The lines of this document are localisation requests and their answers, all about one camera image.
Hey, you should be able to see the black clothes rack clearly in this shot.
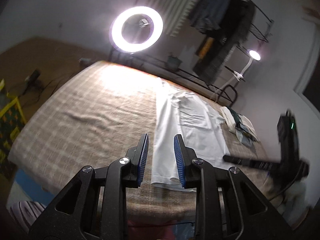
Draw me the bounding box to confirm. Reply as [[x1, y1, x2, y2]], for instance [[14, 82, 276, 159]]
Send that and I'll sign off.
[[107, 0, 275, 108]]

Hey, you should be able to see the green plant pot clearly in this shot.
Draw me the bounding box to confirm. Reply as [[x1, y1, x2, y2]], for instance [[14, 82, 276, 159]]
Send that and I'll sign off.
[[166, 54, 182, 71]]

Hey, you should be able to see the phone holder clip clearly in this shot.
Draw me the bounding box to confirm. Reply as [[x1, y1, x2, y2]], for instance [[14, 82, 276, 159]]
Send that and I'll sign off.
[[139, 18, 150, 28]]

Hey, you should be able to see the yellow bag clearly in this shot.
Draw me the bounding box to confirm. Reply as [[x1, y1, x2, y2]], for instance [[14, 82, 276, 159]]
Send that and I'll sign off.
[[0, 79, 26, 155]]

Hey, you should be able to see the ring light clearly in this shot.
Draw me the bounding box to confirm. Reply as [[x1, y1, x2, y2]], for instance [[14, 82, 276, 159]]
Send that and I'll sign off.
[[109, 6, 164, 54]]

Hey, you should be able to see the denim jacket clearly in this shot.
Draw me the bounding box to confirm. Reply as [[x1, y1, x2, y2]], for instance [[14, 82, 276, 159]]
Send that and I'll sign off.
[[188, 0, 230, 33]]

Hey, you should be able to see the right gloved hand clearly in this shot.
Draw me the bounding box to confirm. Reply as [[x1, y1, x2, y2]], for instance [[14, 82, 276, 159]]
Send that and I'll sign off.
[[277, 181, 308, 224]]

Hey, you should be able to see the dark hanging garment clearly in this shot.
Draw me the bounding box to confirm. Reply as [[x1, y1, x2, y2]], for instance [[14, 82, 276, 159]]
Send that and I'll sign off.
[[220, 0, 242, 38]]

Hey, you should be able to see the light blue folded garment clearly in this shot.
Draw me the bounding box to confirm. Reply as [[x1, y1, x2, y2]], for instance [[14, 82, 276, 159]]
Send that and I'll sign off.
[[235, 125, 257, 147]]

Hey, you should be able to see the dark green folded garment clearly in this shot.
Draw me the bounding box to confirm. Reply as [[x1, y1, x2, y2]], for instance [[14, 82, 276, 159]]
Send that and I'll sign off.
[[228, 107, 243, 128]]

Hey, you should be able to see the white t-shirt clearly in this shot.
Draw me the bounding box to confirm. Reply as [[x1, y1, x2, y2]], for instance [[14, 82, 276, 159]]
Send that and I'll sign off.
[[151, 79, 230, 191]]

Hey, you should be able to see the yellow hanging garment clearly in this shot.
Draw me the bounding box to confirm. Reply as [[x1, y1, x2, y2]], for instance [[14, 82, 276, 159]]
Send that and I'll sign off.
[[196, 37, 214, 59]]

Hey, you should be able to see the white folded garment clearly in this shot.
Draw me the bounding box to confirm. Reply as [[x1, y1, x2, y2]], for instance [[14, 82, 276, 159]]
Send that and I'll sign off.
[[221, 106, 259, 141]]

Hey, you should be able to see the small black tripod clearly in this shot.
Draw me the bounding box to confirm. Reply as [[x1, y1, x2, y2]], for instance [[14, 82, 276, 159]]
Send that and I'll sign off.
[[25, 69, 41, 86]]

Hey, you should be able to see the white clip lamp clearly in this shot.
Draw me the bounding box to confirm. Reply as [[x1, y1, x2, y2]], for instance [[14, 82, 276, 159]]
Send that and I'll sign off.
[[233, 49, 261, 81]]

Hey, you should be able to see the beige plaid bed blanket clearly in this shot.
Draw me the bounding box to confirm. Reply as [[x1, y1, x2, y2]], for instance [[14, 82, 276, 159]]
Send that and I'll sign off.
[[7, 60, 288, 221]]

